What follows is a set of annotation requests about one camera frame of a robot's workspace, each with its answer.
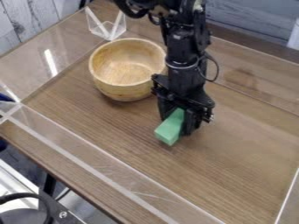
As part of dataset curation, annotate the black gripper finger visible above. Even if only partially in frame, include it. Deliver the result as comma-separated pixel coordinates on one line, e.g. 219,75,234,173
158,97,176,120
182,108,202,136

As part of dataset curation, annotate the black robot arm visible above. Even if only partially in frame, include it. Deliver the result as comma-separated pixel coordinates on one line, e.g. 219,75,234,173
114,0,215,136

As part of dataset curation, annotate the brown wooden bowl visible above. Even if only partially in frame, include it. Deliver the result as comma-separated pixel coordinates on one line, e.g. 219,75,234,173
88,38,166,102

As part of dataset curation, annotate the black cable loop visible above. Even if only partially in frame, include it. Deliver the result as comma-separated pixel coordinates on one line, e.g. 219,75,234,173
0,192,54,224

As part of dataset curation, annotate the green rectangular block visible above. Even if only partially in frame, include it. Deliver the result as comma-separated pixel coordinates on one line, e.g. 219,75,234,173
154,108,184,146

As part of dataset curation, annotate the clear acrylic corner bracket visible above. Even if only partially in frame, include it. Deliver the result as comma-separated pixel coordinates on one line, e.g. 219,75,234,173
86,7,127,41

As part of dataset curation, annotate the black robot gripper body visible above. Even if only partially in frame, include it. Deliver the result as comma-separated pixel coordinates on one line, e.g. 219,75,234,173
152,61,215,123

